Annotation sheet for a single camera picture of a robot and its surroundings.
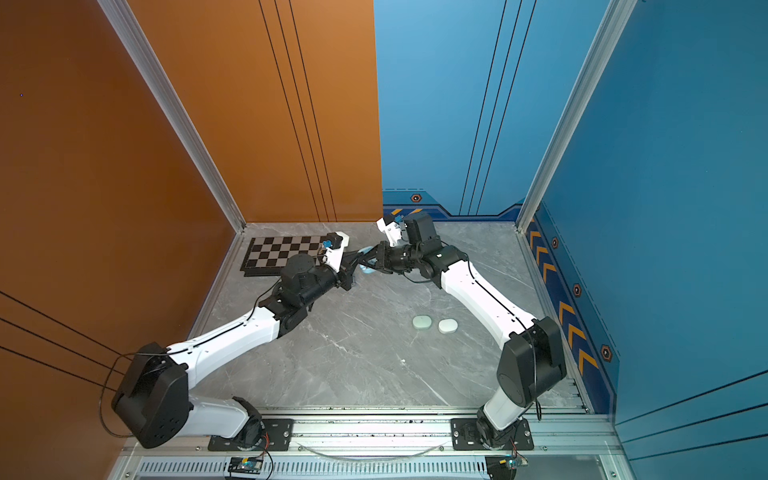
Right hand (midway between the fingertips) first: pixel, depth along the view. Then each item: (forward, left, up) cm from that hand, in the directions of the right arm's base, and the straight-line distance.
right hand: (359, 262), depth 75 cm
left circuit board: (-39, +28, -30) cm, 57 cm away
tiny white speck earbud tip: (-15, -11, -28) cm, 33 cm away
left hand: (+4, 0, -1) cm, 4 cm away
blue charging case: (-1, -2, -2) cm, 3 cm away
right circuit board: (-40, -34, -29) cm, 60 cm away
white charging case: (-5, -24, -27) cm, 36 cm away
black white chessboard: (+21, +37, -22) cm, 48 cm away
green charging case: (-3, -17, -26) cm, 31 cm away
